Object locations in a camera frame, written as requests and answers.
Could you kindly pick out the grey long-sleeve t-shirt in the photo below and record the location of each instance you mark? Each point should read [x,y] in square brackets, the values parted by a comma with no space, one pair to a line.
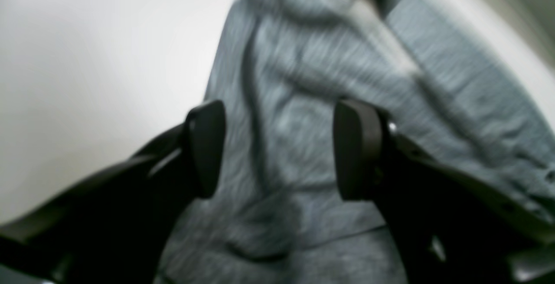
[279,69]

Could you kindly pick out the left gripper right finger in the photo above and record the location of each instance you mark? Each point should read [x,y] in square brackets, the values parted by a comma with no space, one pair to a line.
[448,227]

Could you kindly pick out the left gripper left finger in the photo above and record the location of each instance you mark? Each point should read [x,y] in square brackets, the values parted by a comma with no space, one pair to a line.
[112,226]

